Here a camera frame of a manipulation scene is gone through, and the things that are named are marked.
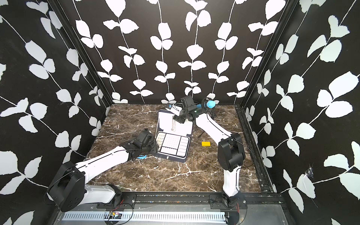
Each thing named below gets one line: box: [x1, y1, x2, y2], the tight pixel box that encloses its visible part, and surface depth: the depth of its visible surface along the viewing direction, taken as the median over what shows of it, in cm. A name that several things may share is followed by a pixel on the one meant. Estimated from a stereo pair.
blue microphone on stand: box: [195, 99, 217, 109], surface depth 87 cm
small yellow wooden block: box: [201, 141, 211, 147], surface depth 98 cm
